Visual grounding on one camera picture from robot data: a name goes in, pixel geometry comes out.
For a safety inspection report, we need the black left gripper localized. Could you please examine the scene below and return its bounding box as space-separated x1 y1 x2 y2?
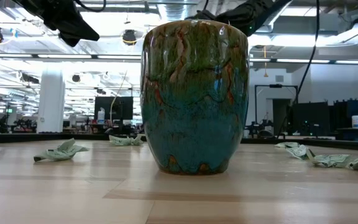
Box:
39 0 101 42

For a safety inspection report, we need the black aluminium table frame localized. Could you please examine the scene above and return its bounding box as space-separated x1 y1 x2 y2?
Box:
0 131 358 152

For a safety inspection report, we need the black background gantry frame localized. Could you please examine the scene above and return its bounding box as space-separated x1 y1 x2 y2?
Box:
254 83 299 125

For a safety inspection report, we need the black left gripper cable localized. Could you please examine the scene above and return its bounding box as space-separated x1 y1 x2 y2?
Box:
73 0 107 14

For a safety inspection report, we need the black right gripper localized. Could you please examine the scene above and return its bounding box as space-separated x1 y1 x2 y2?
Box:
185 0 270 37

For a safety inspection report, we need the grey ribbed ceiling duct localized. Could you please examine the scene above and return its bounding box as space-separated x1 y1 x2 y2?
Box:
157 2 195 22

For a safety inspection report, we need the orange hanging cord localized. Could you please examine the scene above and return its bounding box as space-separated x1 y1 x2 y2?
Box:
262 45 269 78

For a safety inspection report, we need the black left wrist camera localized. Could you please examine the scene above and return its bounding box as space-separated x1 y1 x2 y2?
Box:
58 30 81 48

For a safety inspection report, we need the white room pillar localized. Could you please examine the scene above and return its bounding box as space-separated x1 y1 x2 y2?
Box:
36 70 66 134

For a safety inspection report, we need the teal green glazed ceramic vase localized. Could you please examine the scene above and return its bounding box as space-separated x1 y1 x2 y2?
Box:
140 19 250 175

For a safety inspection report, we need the black computer monitor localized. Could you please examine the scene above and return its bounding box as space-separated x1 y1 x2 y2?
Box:
94 96 134 121

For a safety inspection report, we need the long ceiling light rail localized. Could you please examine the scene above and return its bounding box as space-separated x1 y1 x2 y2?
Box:
249 57 358 65
0 53 142 60

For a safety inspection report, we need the black ceiling fixture yellow ring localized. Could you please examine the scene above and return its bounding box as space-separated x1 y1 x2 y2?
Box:
122 29 138 47

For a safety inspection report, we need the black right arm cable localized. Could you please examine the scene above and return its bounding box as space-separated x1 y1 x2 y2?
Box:
277 0 320 139

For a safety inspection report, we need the black background monitor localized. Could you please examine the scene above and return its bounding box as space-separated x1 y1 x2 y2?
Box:
292 101 331 137

